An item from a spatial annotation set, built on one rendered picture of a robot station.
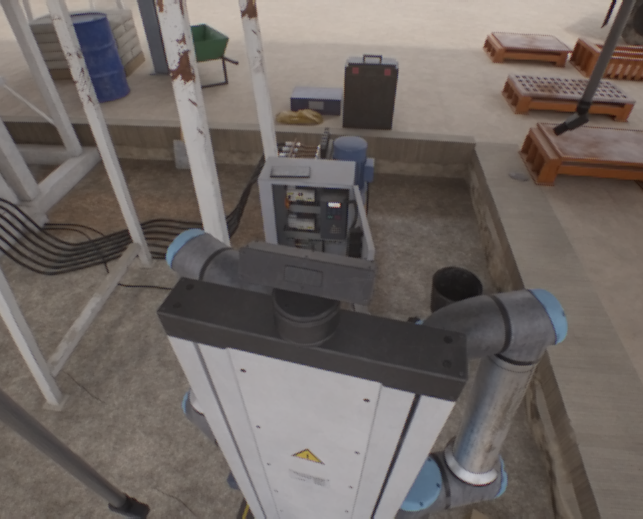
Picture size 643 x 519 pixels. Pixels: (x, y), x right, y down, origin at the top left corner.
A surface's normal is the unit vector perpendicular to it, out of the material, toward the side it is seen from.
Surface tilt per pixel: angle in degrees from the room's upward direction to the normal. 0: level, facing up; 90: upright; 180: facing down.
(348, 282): 61
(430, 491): 5
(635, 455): 0
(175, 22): 81
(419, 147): 90
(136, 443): 0
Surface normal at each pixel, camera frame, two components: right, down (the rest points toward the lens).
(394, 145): -0.12, 0.68
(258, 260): -0.22, 0.23
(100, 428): 0.00, -0.73
